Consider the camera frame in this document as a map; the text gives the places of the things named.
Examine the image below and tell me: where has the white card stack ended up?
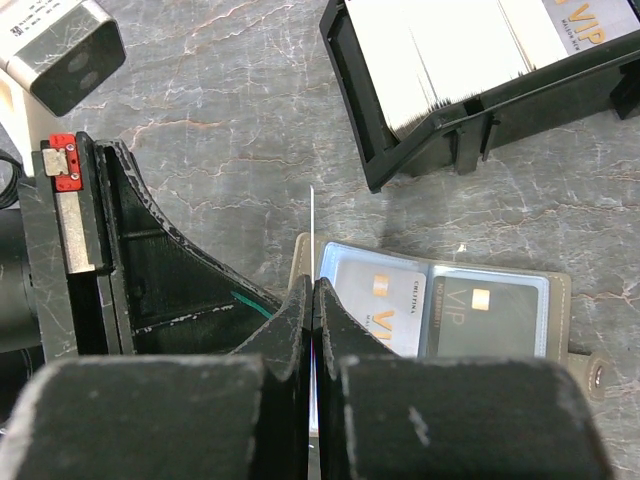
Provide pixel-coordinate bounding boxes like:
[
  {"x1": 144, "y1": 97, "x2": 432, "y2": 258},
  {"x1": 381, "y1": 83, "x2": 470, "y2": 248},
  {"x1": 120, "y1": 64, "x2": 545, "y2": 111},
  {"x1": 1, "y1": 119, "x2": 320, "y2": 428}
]
[{"x1": 346, "y1": 0, "x2": 639, "y2": 140}]

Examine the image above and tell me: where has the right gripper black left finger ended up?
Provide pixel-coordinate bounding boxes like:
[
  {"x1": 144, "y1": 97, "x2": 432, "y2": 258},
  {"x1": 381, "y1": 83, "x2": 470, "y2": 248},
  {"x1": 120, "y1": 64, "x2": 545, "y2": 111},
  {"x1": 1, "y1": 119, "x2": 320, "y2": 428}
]
[{"x1": 234, "y1": 275, "x2": 313, "y2": 479}]

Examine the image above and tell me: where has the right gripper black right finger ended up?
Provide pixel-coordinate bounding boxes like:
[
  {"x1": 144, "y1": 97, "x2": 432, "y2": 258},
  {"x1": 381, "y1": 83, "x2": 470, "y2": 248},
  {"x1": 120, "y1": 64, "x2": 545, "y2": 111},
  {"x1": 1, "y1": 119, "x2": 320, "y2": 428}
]
[{"x1": 313, "y1": 278, "x2": 399, "y2": 479}]

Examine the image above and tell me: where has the grey card holder wallet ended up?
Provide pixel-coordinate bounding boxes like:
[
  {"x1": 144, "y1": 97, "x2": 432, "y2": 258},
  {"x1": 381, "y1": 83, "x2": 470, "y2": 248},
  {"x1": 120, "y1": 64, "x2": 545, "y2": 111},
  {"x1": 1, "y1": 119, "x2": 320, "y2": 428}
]
[{"x1": 290, "y1": 232, "x2": 611, "y2": 401}]

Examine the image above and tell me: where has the thin white credit card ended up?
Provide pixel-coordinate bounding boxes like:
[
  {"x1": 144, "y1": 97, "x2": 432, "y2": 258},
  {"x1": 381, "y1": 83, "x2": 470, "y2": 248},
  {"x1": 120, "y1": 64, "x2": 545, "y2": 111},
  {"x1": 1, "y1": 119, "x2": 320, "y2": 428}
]
[{"x1": 308, "y1": 184, "x2": 321, "y2": 441}]

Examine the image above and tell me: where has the black plastic card box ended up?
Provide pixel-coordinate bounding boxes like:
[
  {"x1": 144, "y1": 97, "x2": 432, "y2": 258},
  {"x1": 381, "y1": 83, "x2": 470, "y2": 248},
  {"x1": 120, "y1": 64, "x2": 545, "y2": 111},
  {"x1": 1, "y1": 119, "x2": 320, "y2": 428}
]
[{"x1": 320, "y1": 1, "x2": 639, "y2": 192}]

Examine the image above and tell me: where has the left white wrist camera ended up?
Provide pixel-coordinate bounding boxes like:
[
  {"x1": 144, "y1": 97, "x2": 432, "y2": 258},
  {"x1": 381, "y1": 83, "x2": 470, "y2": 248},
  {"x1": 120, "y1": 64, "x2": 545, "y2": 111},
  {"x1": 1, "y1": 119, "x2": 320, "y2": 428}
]
[{"x1": 1, "y1": 0, "x2": 126, "y2": 176}]

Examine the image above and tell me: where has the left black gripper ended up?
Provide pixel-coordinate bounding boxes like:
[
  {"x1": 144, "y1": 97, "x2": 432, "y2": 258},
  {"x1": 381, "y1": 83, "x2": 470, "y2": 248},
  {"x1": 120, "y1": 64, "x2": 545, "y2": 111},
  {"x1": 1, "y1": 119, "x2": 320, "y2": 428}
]
[{"x1": 1, "y1": 132, "x2": 281, "y2": 360}]

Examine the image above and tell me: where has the silver VIP credit card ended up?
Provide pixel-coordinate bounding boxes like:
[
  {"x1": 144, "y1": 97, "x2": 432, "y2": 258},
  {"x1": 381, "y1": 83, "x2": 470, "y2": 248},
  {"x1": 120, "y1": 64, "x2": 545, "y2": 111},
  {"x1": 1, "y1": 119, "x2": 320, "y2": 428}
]
[{"x1": 334, "y1": 260, "x2": 426, "y2": 357}]

